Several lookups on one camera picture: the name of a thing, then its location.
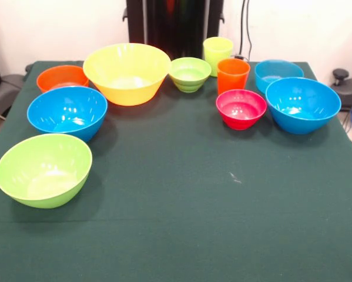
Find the large blue bowl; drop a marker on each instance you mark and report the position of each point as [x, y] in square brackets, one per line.
[302, 100]
[46, 108]

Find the orange bowl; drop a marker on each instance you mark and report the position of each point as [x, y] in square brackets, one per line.
[58, 75]

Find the large green bowl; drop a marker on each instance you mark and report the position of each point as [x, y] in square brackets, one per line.
[43, 167]

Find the small ribbed blue bowl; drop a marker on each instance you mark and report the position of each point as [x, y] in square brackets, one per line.
[281, 72]

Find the dark green table cloth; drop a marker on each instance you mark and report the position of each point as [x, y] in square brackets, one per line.
[175, 176]

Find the grey base leg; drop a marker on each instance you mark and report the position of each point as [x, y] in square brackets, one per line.
[5, 88]

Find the small pink bowl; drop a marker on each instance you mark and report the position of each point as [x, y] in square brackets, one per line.
[240, 108]

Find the small green bowl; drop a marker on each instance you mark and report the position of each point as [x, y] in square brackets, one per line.
[190, 73]

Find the green cup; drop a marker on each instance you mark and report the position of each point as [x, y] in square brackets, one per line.
[217, 50]

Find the black chair base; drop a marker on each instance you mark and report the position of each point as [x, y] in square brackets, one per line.
[349, 91]

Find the large yellow bowl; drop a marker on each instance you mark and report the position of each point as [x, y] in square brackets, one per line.
[125, 88]

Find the orange cup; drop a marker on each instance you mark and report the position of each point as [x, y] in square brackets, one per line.
[233, 79]

